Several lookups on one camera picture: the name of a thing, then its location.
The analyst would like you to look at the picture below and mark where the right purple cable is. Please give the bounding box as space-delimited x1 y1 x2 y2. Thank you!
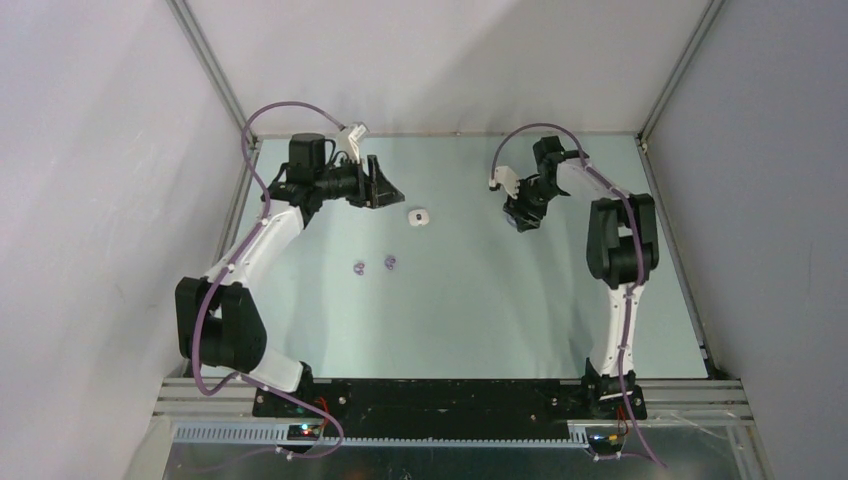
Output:
490 123 667 468

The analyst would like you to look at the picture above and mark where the white slotted cable duct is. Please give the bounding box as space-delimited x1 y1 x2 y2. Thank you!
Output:
173 422 589 449

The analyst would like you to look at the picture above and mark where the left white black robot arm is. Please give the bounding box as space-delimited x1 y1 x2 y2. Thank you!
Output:
175 123 405 417

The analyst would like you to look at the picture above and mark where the purple cable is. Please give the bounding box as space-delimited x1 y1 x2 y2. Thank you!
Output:
192 101 350 462
490 123 667 468

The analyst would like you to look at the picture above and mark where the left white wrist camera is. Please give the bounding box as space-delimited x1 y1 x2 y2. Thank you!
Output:
335 122 369 163

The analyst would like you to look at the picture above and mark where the white earbud charging case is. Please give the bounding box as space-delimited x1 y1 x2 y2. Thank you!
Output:
407 208 430 227

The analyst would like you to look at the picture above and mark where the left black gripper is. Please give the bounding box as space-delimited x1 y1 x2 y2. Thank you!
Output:
314 153 403 209

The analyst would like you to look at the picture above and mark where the left circuit board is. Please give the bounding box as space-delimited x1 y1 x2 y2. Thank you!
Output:
286 424 322 442

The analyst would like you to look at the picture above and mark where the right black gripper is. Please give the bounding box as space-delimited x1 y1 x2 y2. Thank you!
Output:
503 176 562 231

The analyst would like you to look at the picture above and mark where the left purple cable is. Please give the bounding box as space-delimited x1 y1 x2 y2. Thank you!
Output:
192 101 350 462

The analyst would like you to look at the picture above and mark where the circuit board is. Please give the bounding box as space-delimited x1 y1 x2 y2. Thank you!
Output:
588 434 627 447
286 424 322 442

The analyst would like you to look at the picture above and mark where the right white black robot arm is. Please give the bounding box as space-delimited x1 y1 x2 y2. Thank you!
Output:
488 136 659 418

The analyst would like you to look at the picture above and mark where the right circuit board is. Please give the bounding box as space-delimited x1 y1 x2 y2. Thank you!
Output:
588 434 627 447

